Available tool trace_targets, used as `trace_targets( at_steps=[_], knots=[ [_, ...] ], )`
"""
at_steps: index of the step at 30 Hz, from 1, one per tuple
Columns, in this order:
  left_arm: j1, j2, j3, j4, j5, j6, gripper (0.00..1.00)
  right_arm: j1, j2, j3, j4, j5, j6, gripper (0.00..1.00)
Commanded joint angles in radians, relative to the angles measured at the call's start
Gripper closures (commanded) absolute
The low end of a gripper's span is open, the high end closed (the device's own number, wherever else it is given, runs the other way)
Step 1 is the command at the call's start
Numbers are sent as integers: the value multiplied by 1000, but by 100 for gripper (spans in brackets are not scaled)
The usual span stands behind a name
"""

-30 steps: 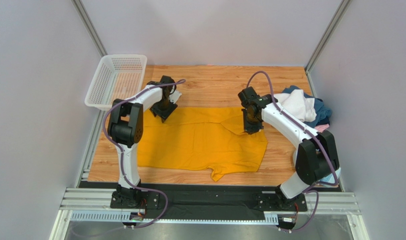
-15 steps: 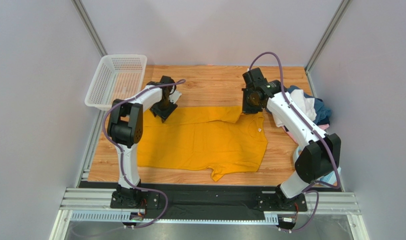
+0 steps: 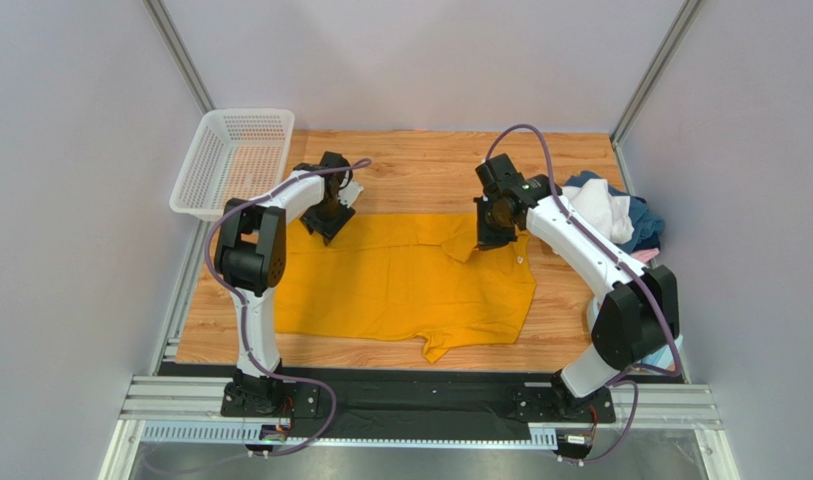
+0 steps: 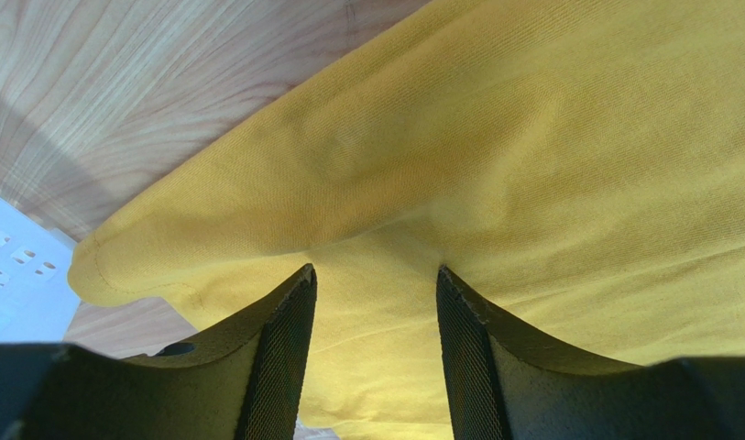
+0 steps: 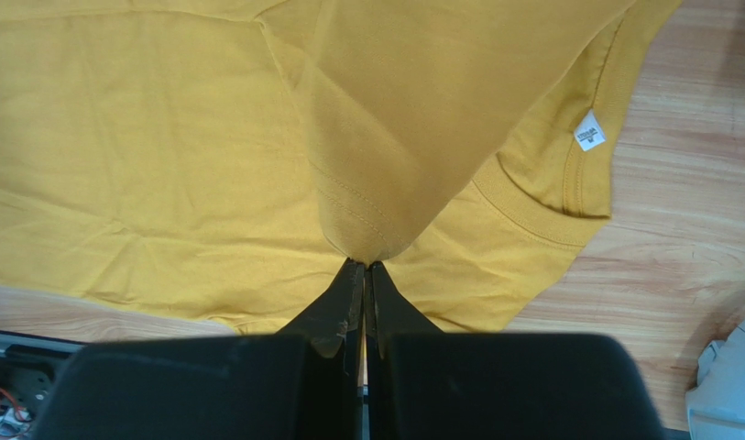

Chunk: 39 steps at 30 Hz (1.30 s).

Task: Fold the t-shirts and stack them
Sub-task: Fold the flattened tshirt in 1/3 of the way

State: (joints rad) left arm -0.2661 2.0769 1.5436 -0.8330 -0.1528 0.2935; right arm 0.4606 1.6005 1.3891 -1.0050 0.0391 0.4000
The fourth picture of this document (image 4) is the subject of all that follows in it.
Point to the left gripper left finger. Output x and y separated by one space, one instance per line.
238 379

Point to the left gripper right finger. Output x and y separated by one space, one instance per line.
507 379

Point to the yellow t-shirt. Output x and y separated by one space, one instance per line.
581 164

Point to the white plastic basket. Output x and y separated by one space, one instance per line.
36 303

